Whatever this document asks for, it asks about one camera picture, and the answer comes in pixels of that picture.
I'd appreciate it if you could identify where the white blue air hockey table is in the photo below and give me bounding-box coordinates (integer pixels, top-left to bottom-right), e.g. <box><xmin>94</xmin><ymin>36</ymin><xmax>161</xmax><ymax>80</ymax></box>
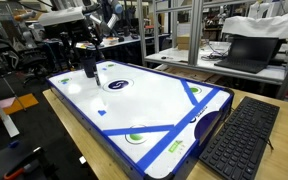
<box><xmin>45</xmin><ymin>59</ymin><xmax>235</xmax><ymax>180</ymax></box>

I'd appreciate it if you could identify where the black white marker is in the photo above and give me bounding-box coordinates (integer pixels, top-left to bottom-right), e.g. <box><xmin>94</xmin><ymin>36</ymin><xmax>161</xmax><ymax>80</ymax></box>
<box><xmin>93</xmin><ymin>66</ymin><xmax>102</xmax><ymax>87</ymax></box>

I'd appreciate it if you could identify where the black computer keyboard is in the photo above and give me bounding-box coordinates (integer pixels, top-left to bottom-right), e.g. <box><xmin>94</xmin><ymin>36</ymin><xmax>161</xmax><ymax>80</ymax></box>
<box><xmin>198</xmin><ymin>96</ymin><xmax>281</xmax><ymax>180</ymax></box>

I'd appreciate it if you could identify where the long blue tape strip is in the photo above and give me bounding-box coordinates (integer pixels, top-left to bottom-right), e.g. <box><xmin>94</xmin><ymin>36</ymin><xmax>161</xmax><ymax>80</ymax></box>
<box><xmin>135</xmin><ymin>87</ymin><xmax>223</xmax><ymax>173</ymax></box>

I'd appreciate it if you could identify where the white workbench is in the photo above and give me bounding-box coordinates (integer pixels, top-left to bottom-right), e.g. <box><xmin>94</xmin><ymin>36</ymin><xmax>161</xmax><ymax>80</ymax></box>
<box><xmin>144</xmin><ymin>40</ymin><xmax>287</xmax><ymax>86</ymax></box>

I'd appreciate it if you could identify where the small cardboard box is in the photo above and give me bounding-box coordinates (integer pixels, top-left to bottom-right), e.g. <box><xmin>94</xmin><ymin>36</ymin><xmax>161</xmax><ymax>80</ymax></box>
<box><xmin>177</xmin><ymin>34</ymin><xmax>192</xmax><ymax>45</ymax></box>

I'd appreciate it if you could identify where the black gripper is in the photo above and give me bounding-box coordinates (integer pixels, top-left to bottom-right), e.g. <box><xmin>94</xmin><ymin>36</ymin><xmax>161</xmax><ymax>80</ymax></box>
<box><xmin>71</xmin><ymin>20</ymin><xmax>102</xmax><ymax>69</ymax></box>

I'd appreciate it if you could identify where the white cloth cover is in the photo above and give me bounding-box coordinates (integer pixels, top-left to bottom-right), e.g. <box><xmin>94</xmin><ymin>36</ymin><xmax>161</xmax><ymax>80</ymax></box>
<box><xmin>221</xmin><ymin>5</ymin><xmax>288</xmax><ymax>40</ymax></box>

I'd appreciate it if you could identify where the thick aluminium frame post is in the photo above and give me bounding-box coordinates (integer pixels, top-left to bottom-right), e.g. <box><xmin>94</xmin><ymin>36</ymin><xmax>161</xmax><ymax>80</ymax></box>
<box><xmin>187</xmin><ymin>0</ymin><xmax>205</xmax><ymax>67</ymax></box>

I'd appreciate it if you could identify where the black keyboard cable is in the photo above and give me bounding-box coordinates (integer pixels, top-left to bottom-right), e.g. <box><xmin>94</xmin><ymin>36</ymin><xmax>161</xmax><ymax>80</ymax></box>
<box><xmin>229</xmin><ymin>121</ymin><xmax>275</xmax><ymax>151</ymax></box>

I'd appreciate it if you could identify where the large cardboard box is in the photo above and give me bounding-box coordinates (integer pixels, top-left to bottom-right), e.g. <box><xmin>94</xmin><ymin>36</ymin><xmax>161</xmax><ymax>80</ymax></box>
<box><xmin>177</xmin><ymin>42</ymin><xmax>193</xmax><ymax>51</ymax></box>

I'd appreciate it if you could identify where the short blue tape strip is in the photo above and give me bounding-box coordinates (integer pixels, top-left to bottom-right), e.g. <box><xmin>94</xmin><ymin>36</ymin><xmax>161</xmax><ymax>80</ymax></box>
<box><xmin>102</xmin><ymin>124</ymin><xmax>175</xmax><ymax>137</ymax></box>

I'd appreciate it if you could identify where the dark navy plastic cup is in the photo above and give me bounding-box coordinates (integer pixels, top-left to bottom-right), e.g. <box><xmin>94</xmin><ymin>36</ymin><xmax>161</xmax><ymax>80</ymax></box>
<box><xmin>81</xmin><ymin>54</ymin><xmax>98</xmax><ymax>79</ymax></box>

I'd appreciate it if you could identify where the wooden table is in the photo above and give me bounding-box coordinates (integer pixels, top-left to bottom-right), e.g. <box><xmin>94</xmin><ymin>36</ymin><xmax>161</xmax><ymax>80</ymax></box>
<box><xmin>42</xmin><ymin>63</ymin><xmax>288</xmax><ymax>180</ymax></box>

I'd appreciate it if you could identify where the thin aluminium frame post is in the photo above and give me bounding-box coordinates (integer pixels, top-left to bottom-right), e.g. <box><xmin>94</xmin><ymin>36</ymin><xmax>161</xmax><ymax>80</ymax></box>
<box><xmin>151</xmin><ymin>0</ymin><xmax>161</xmax><ymax>55</ymax></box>
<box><xmin>136</xmin><ymin>0</ymin><xmax>148</xmax><ymax>67</ymax></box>

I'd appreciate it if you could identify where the black laptop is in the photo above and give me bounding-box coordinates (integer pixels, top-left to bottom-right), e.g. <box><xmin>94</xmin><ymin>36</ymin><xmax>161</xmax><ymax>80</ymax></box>
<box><xmin>213</xmin><ymin>35</ymin><xmax>280</xmax><ymax>75</ymax></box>

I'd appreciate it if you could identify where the orange floor mat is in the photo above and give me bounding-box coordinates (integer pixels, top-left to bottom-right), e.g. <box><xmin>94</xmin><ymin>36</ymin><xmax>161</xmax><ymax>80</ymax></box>
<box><xmin>0</xmin><ymin>92</ymin><xmax>40</xmax><ymax>122</ymax></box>

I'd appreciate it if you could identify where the medium blue tape strip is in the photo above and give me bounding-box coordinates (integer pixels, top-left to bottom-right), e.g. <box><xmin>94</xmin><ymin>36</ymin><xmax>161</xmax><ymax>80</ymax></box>
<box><xmin>180</xmin><ymin>79</ymin><xmax>200</xmax><ymax>106</ymax></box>

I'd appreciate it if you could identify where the black office chair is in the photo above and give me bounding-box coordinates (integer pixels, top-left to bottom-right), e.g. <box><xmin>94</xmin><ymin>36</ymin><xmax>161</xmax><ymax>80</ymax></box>
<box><xmin>15</xmin><ymin>48</ymin><xmax>51</xmax><ymax>86</ymax></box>

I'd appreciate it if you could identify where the green sticker label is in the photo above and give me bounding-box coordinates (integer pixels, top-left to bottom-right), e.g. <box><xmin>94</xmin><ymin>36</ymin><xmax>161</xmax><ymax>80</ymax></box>
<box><xmin>167</xmin><ymin>139</ymin><xmax>184</xmax><ymax>154</ymax></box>

